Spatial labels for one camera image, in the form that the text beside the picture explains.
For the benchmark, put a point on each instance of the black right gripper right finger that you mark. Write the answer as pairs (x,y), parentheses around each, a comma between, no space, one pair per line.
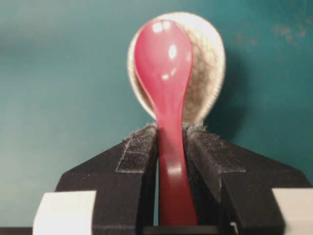
(236,187)

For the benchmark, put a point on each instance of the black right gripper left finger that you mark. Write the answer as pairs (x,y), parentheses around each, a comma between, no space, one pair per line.
(112,193)

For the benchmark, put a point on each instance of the pink plastic spoon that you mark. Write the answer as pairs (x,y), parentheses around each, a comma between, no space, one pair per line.
(163,60)

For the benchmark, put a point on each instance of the small beige spoon rest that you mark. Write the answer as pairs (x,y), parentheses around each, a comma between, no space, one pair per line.
(209,63)

